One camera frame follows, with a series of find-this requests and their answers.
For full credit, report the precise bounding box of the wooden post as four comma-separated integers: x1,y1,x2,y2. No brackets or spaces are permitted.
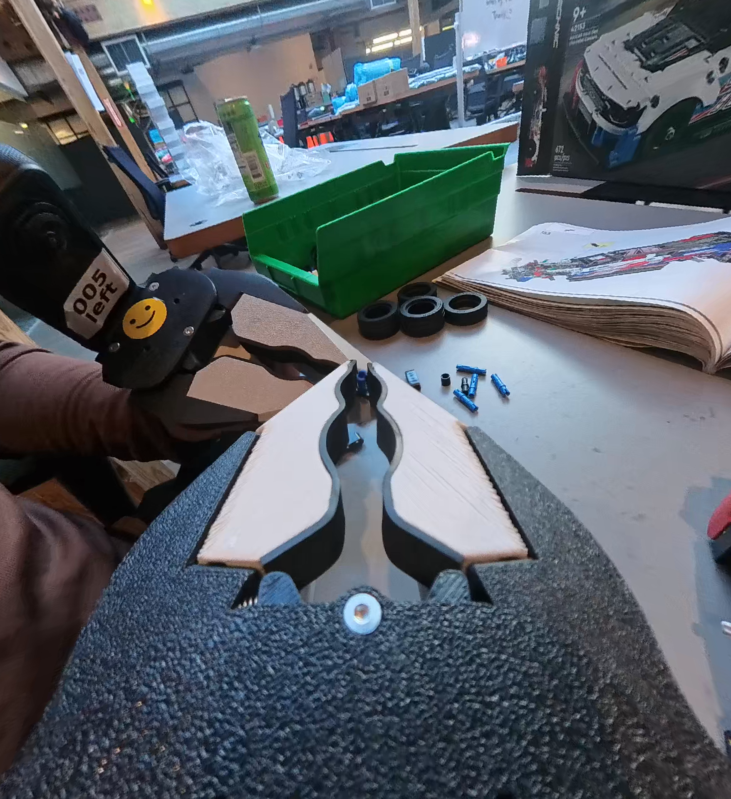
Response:
8,0,168,246

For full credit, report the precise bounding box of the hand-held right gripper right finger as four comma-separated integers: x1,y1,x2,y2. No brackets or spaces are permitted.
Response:
367,362,530,591

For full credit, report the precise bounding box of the black chair armrest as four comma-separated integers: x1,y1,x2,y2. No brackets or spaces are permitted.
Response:
0,457,138,531

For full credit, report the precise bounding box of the long black toy beam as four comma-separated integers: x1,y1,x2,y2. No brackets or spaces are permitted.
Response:
342,399,366,453

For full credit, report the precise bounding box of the open instruction booklet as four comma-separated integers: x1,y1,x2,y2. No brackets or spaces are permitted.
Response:
434,211,731,375

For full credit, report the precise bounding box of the cardboard box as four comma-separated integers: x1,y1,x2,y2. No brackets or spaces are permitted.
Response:
358,67,411,106

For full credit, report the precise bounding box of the white table with wooden edge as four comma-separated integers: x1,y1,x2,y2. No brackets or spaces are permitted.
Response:
164,119,519,260

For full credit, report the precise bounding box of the green drink can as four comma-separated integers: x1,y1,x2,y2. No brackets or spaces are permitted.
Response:
216,95,279,205

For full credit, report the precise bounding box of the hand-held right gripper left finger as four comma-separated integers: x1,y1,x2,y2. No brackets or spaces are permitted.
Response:
197,360,359,588

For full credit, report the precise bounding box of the cluttered background workbench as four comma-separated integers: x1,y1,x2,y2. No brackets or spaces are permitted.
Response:
297,59,525,135

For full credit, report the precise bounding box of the person's left forearm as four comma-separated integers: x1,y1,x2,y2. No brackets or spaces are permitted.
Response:
0,331,260,466

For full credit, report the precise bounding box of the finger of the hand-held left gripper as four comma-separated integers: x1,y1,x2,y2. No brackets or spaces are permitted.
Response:
231,292,349,370
187,367,327,433

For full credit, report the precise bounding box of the whiteboard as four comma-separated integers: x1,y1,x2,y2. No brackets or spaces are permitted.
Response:
459,0,530,54

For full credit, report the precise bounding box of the green plastic bin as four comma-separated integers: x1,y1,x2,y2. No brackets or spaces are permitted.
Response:
242,142,511,319

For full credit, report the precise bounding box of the stack of clear plastic boxes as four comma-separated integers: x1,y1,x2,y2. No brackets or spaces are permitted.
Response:
127,62,182,166

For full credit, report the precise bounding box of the toy car set box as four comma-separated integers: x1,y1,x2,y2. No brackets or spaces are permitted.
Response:
516,0,731,213

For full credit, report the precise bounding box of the grey desk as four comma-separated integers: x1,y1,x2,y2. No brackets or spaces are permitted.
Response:
306,175,731,737

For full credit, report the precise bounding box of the clear plastic bag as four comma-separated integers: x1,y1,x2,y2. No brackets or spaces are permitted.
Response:
181,122,332,207

